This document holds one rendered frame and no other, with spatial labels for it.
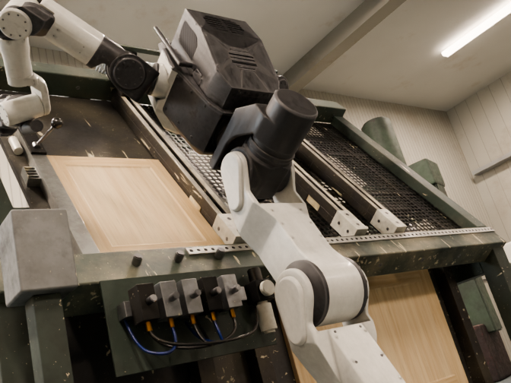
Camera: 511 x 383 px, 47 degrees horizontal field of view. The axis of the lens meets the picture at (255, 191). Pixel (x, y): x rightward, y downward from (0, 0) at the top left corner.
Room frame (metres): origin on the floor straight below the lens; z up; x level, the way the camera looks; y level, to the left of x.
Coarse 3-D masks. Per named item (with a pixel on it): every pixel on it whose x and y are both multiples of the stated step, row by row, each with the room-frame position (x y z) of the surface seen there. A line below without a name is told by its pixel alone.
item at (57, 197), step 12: (24, 144) 1.74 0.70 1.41; (24, 156) 1.76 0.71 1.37; (36, 156) 1.72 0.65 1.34; (36, 168) 1.68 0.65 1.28; (48, 168) 1.70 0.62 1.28; (48, 180) 1.65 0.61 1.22; (48, 192) 1.63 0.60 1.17; (60, 192) 1.64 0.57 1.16; (60, 204) 1.60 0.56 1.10; (72, 204) 1.62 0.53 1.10; (72, 216) 1.58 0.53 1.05; (72, 228) 1.55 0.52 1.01; (84, 228) 1.57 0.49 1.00; (72, 240) 1.54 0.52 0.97; (84, 240) 1.54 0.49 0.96; (84, 252) 1.50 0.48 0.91; (96, 252) 1.52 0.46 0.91
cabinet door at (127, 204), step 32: (64, 160) 1.80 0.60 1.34; (96, 160) 1.88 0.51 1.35; (128, 160) 1.96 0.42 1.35; (96, 192) 1.75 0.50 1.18; (128, 192) 1.82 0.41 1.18; (160, 192) 1.90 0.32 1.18; (96, 224) 1.64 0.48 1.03; (128, 224) 1.71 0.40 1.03; (160, 224) 1.77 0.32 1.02; (192, 224) 1.85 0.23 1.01
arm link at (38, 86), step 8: (8, 80) 1.29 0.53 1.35; (16, 80) 1.28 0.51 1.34; (24, 80) 1.29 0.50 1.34; (32, 80) 1.31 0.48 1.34; (40, 80) 1.33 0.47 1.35; (32, 88) 1.37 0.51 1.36; (40, 88) 1.34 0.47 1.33; (40, 96) 1.36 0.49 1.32; (48, 96) 1.37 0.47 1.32; (48, 104) 1.39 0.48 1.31; (48, 112) 1.41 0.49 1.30
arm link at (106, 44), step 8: (104, 40) 1.25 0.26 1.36; (112, 40) 1.27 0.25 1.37; (104, 48) 1.25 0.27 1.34; (112, 48) 1.26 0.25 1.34; (120, 48) 1.28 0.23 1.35; (96, 56) 1.25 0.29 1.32; (104, 56) 1.26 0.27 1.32; (112, 56) 1.27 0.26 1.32; (88, 64) 1.27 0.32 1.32; (96, 64) 1.27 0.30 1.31
